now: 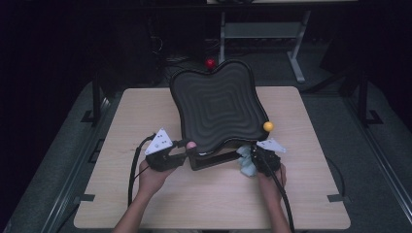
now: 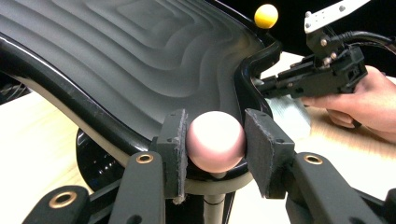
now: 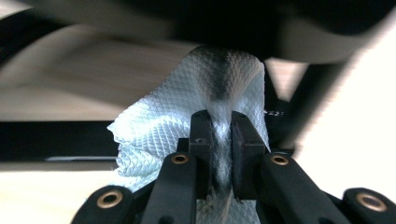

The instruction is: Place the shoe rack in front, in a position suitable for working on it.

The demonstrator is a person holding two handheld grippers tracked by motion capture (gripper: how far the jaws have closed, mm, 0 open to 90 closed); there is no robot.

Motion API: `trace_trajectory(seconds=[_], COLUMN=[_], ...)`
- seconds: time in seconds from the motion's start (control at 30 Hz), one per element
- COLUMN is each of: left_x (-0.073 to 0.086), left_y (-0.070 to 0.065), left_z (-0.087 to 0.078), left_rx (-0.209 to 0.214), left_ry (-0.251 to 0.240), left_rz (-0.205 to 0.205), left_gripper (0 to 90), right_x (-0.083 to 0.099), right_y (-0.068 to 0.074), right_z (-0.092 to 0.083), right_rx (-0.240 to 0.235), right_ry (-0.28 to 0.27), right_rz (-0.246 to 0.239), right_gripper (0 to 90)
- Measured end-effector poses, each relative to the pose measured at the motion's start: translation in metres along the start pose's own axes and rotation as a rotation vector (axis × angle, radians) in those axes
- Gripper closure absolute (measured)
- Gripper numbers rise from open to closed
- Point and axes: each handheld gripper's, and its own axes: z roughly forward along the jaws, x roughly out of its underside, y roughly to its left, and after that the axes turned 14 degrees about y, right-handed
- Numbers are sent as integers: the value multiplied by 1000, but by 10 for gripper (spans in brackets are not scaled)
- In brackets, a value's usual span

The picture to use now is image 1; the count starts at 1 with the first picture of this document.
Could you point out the aluminium floor rail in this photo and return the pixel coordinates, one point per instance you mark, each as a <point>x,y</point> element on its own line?
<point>388,187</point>
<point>64,194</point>

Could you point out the grey metal desk frame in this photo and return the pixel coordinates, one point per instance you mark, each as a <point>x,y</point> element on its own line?
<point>262,30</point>

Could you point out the light blue wiping cloth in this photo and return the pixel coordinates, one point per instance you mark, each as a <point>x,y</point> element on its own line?
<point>247,161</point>

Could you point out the person's left hand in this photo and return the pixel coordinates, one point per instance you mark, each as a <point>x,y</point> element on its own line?
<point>154,179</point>

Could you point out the black stand post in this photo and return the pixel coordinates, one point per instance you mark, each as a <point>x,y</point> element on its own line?
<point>96,97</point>
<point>362,97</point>

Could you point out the black wavy tray with ball knobs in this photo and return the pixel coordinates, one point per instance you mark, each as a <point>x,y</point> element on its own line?
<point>220,106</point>

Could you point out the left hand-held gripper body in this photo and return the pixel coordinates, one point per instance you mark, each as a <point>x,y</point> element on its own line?
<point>162,158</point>

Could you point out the person's right hand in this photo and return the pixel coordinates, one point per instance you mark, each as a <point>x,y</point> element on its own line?
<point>272,184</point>

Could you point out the black tape piece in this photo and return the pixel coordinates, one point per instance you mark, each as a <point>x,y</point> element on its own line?
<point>87,197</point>
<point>335,198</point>

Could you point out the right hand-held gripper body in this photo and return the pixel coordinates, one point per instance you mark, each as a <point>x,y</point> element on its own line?
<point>267,160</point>

